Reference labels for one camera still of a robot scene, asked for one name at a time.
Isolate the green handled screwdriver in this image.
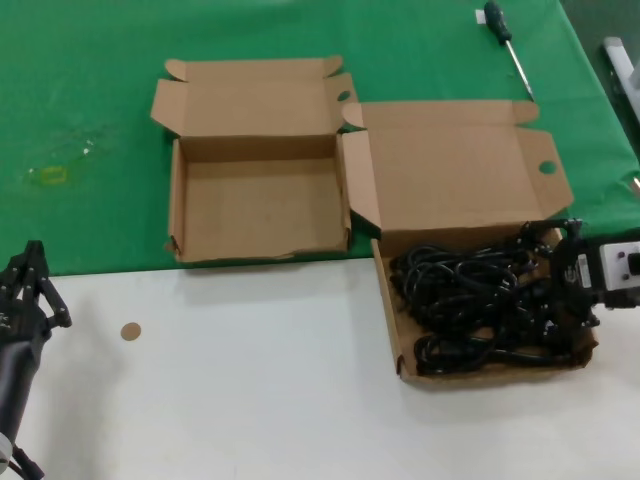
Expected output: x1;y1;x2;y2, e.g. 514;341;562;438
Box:
482;0;535;100

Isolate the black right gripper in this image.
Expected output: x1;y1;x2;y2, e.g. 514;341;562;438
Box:
522;218;604;334

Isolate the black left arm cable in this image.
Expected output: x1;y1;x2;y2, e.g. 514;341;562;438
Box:
0;439;47;480

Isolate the white rectangular sheet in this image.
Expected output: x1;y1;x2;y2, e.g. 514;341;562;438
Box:
602;35;640;117

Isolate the open cardboard box torn rim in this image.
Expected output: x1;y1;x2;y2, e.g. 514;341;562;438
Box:
149;54;359;264

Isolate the open cardboard box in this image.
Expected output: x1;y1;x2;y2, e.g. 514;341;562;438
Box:
341;99;600;386

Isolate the green tablecloth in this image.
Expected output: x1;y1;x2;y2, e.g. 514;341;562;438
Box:
0;0;640;279

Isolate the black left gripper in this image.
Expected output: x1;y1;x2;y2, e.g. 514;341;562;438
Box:
0;241;73;346

